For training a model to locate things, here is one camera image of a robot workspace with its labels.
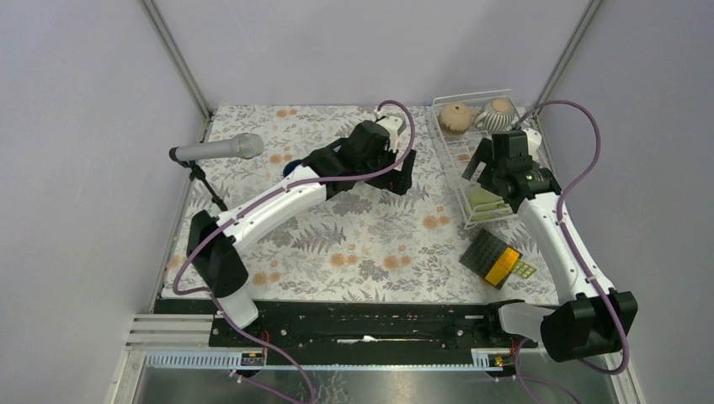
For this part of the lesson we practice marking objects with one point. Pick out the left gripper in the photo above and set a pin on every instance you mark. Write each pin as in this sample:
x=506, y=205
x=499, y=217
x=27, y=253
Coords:
x=398, y=181

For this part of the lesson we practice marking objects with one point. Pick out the silver microphone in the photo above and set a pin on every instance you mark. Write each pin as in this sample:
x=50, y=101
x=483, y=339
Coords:
x=244, y=146

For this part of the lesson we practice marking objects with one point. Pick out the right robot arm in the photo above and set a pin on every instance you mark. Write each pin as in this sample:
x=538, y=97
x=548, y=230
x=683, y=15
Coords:
x=593, y=317

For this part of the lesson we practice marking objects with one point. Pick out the striped grey cup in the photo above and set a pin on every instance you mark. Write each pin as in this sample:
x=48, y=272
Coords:
x=496, y=115

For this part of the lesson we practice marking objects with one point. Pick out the right aluminium frame post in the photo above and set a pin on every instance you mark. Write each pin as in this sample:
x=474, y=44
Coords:
x=581, y=29

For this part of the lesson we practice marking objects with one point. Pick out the beige ribbed cup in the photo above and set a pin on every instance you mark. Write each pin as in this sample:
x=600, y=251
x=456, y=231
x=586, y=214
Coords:
x=455, y=119

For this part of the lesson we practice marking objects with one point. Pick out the black tripod mic stand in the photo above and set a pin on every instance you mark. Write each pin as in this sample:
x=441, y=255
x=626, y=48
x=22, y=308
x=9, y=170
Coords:
x=198, y=174

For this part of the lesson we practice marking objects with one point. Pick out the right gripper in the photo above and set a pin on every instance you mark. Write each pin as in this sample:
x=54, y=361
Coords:
x=483, y=153

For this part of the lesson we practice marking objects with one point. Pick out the white cable duct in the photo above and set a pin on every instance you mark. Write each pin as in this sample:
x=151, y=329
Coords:
x=473, y=360

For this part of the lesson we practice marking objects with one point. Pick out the dark blue cup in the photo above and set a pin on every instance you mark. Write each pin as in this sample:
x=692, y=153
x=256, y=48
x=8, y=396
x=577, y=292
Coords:
x=290, y=167

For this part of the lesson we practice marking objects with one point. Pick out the light green cup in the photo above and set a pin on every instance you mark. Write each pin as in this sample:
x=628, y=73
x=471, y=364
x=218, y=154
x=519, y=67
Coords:
x=483, y=205

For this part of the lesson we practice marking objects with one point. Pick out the white wire dish rack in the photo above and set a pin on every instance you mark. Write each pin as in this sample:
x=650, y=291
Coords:
x=455, y=152

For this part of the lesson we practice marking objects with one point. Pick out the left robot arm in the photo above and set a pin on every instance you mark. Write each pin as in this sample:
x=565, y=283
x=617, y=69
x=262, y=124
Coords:
x=216, y=243

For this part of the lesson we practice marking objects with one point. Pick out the left aluminium frame post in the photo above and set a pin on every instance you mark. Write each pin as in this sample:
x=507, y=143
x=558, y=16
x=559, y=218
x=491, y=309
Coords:
x=175, y=55

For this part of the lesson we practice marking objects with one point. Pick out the floral table mat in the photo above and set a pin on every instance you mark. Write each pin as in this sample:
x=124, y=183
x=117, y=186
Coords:
x=365, y=244

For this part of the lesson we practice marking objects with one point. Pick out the aluminium frame post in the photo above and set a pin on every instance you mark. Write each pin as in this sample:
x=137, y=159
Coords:
x=175, y=55
x=581, y=29

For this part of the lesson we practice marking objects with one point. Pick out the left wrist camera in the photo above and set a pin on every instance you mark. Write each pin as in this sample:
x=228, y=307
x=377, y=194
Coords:
x=394, y=125

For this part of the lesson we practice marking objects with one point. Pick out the dark grey building plate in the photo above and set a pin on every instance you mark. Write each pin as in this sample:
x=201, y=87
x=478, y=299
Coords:
x=482, y=252

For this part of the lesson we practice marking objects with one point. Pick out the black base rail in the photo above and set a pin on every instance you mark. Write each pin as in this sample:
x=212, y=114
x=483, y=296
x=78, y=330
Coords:
x=385, y=333

